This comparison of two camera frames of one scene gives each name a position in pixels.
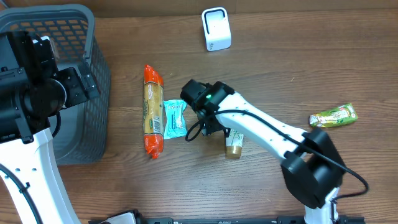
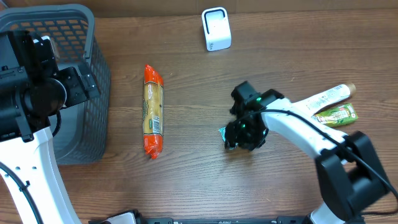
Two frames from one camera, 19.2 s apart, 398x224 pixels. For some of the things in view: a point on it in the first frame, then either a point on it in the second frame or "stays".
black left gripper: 86,82 stays
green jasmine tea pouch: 339,115 stays
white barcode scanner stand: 216,27 stays
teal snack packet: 175,124 → 232,145
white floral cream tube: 234,144 → 333,96
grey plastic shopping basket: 82,135 stays
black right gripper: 212,126 → 236,135
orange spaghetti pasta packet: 153,111 stays
